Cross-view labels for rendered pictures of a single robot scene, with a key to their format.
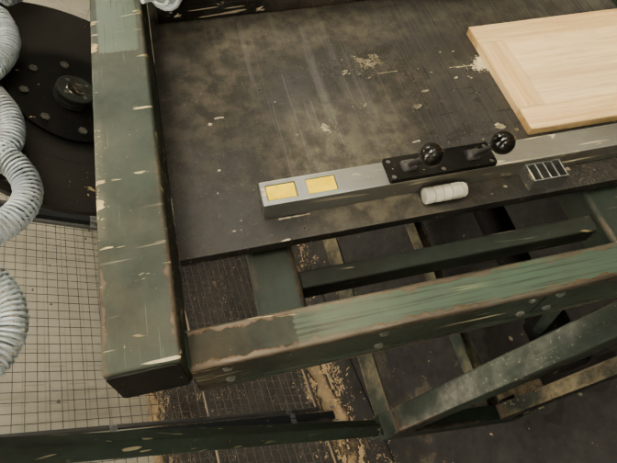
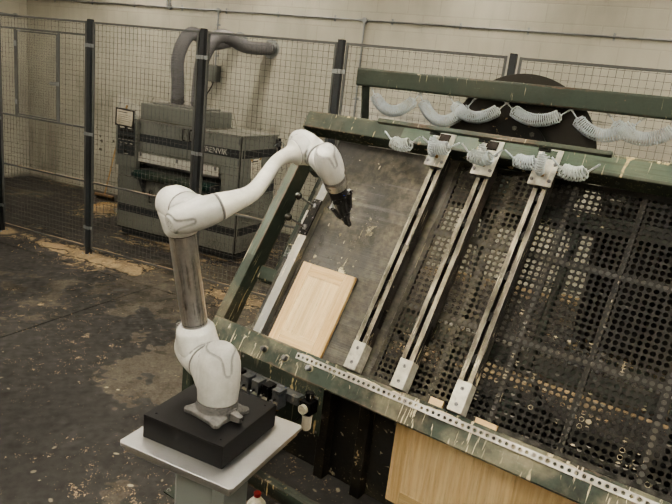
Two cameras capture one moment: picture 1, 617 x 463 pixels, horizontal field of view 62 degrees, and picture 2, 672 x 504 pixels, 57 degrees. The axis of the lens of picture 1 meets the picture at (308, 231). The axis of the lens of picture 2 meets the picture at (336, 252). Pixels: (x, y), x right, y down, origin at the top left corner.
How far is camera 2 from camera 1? 3.14 m
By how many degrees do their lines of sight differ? 67
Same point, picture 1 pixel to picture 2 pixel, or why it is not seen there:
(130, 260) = (329, 120)
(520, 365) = not seen: hidden behind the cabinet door
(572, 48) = (319, 310)
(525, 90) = (316, 272)
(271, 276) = not seen: hidden behind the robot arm
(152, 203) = (340, 129)
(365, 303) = (292, 173)
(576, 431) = not seen: hidden behind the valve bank
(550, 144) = (292, 256)
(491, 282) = (274, 205)
